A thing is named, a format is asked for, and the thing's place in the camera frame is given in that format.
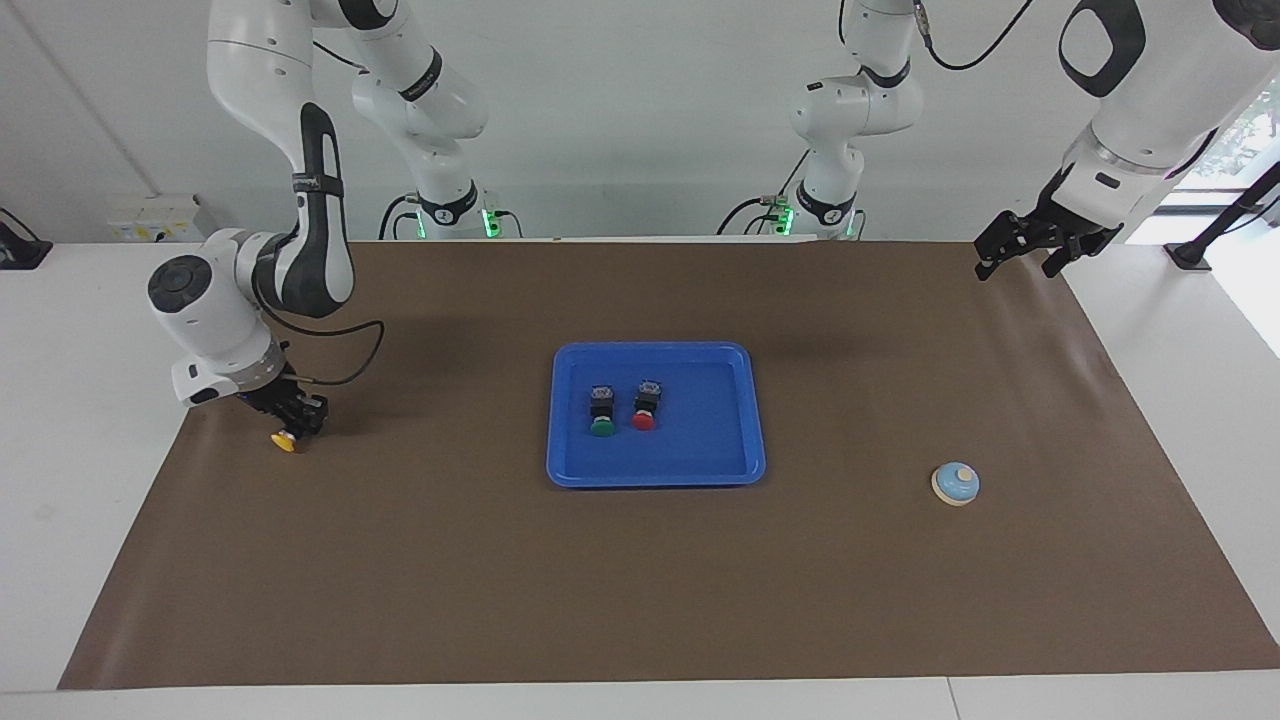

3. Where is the white wall socket box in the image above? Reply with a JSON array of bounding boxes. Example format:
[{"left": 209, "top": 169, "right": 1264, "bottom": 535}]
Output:
[{"left": 105, "top": 194, "right": 216, "bottom": 243}]

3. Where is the black tripod stand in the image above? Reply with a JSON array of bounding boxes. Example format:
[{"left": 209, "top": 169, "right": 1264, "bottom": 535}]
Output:
[{"left": 1165, "top": 160, "right": 1280, "bottom": 271}]

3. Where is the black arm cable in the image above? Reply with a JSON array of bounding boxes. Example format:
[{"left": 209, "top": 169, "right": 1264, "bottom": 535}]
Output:
[
  {"left": 255, "top": 280, "right": 387, "bottom": 388},
  {"left": 905, "top": 0, "right": 1036, "bottom": 72}
]

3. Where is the black desk stand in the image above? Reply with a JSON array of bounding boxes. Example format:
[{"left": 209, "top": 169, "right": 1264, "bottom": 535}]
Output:
[{"left": 0, "top": 207, "right": 53, "bottom": 271}]

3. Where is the light blue service bell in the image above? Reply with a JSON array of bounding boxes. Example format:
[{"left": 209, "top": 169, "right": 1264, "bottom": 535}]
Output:
[{"left": 931, "top": 461, "right": 981, "bottom": 508}]

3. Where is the blue plastic tray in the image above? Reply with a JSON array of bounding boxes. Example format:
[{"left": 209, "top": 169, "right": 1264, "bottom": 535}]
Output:
[{"left": 546, "top": 341, "right": 767, "bottom": 490}]

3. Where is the black left base cable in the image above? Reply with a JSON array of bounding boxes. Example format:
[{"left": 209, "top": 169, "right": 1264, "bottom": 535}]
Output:
[{"left": 717, "top": 148, "right": 813, "bottom": 237}]

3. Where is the brown table mat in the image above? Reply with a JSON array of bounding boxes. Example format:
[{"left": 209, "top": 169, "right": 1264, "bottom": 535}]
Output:
[{"left": 57, "top": 238, "right": 1280, "bottom": 691}]

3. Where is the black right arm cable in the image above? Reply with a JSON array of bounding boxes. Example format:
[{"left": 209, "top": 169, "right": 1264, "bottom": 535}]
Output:
[{"left": 255, "top": 280, "right": 387, "bottom": 388}]

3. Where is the black base cable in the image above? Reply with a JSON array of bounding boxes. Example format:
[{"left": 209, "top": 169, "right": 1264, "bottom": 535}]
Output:
[
  {"left": 378, "top": 193, "right": 419, "bottom": 241},
  {"left": 717, "top": 148, "right": 813, "bottom": 237}
]

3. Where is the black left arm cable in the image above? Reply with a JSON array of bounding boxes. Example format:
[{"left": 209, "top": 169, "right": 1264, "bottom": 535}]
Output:
[{"left": 905, "top": 0, "right": 1036, "bottom": 72}]

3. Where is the black right base cable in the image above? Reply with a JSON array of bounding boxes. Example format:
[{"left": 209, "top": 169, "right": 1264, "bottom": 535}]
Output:
[{"left": 378, "top": 193, "right": 419, "bottom": 241}]

